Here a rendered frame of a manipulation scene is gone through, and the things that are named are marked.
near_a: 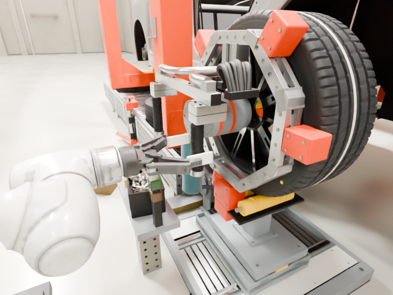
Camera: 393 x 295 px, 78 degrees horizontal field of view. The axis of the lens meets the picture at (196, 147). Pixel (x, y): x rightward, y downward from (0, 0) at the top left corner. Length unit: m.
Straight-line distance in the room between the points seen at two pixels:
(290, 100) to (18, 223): 0.60
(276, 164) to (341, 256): 0.91
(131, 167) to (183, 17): 0.89
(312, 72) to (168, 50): 0.75
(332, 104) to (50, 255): 0.67
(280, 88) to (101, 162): 0.47
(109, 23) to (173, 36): 1.93
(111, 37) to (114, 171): 2.67
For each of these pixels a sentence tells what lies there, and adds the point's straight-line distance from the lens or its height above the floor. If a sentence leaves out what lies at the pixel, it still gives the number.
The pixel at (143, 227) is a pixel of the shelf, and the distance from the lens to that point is 0.99.
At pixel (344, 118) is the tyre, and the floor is 0.90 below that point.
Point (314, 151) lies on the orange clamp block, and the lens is 0.66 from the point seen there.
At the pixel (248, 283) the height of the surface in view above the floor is 0.15.
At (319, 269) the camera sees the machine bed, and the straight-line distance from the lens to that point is 1.45.
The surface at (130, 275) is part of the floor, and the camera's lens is 1.44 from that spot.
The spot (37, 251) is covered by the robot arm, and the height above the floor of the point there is 0.84.
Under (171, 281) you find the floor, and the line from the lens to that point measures 1.39.
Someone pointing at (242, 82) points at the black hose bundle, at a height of 1.00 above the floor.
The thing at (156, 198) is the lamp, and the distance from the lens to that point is 0.88.
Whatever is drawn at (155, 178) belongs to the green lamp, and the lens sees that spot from 0.86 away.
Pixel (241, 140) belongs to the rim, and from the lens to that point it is 1.03.
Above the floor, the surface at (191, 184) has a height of 0.53.
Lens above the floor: 1.10
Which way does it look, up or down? 24 degrees down
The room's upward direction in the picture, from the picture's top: straight up
